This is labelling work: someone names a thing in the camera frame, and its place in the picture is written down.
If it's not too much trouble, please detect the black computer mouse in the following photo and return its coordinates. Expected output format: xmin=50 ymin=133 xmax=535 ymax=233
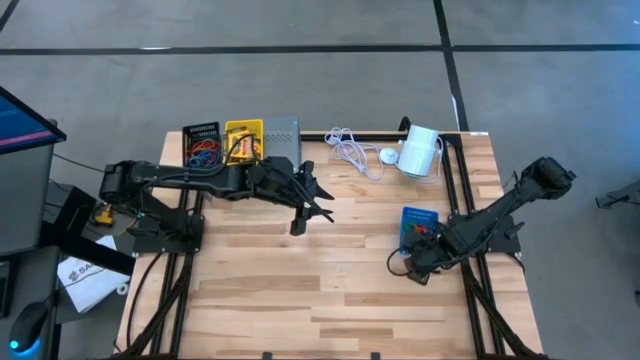
xmin=8 ymin=301 xmax=50 ymax=357

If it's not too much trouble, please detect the yellow plastic basket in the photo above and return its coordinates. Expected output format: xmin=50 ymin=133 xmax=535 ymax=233
xmin=222 ymin=118 xmax=265 ymax=163

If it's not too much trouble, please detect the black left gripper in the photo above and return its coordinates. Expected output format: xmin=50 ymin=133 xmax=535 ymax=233
xmin=257 ymin=158 xmax=336 ymax=237

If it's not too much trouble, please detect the grey perforated metal shelf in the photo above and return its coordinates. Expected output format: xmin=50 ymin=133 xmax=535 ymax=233
xmin=261 ymin=116 xmax=303 ymax=174

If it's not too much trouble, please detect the monitor with blue screen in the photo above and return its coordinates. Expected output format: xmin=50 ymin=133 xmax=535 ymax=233
xmin=0 ymin=85 xmax=68 ymax=259

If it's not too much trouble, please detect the blue rubber band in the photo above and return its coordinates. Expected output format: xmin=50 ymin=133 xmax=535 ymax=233
xmin=186 ymin=149 xmax=222 ymax=168

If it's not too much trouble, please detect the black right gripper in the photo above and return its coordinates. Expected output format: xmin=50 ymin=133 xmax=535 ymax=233
xmin=401 ymin=230 xmax=454 ymax=287

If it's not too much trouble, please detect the black chair base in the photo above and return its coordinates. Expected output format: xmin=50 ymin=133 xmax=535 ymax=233
xmin=594 ymin=180 xmax=640 ymax=211

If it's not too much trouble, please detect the yellow tool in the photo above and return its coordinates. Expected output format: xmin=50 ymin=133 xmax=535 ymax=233
xmin=93 ymin=203 xmax=115 ymax=227

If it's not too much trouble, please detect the white paper manual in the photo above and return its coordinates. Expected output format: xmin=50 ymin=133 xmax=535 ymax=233
xmin=56 ymin=234 xmax=132 ymax=315

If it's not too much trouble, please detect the black plastic basket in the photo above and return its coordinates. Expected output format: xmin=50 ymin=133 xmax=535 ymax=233
xmin=181 ymin=121 xmax=223 ymax=169

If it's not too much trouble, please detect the red rubber band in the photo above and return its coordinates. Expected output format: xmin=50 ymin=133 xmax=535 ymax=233
xmin=188 ymin=138 xmax=222 ymax=155

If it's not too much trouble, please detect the blue plastic basket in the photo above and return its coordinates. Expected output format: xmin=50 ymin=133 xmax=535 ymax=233
xmin=399 ymin=206 xmax=440 ymax=257

